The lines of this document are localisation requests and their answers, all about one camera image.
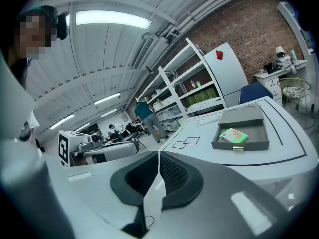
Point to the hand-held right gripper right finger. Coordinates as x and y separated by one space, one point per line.
211 203

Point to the white desktop appliance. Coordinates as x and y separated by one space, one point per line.
282 58

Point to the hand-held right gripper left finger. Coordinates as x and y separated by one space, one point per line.
99 195

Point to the green and white box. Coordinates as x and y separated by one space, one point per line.
233 135

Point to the white shelf unit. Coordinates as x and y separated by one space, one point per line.
189 71

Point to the row of green bins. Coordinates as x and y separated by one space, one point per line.
202 96

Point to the black head-mounted camera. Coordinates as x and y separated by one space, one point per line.
62 26

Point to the ceiling air conditioner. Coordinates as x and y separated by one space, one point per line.
144 51

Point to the white drawer cabinet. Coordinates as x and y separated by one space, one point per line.
271 83

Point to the person's black-and-white printed shirt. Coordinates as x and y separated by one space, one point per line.
30 126

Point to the person's head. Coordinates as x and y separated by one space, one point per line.
32 36

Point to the blue chair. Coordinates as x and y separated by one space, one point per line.
254 93

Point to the white cabinet with red sticker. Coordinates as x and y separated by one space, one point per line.
226 71

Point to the brown cardboard box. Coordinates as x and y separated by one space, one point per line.
241 118

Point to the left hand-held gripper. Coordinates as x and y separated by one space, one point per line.
63 148

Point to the long ceiling light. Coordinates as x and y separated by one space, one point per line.
107 98
109 112
82 127
112 19
62 121

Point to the white table with black lines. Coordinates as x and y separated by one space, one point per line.
199 156

